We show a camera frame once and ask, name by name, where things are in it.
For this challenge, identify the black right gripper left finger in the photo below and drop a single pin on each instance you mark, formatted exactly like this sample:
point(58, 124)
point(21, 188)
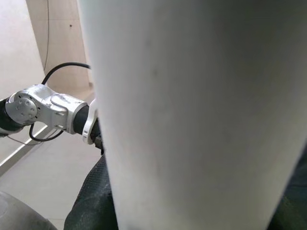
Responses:
point(93, 203)

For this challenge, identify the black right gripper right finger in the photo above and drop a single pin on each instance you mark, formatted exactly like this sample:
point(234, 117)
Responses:
point(295, 203)

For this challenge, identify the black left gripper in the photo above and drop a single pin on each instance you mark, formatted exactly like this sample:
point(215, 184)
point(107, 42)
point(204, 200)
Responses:
point(97, 136)

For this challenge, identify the white plastic table leg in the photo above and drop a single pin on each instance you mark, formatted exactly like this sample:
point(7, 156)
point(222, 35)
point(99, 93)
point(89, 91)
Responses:
point(192, 107)

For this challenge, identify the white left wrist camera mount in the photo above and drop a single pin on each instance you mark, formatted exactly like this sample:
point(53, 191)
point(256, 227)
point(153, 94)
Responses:
point(90, 119)

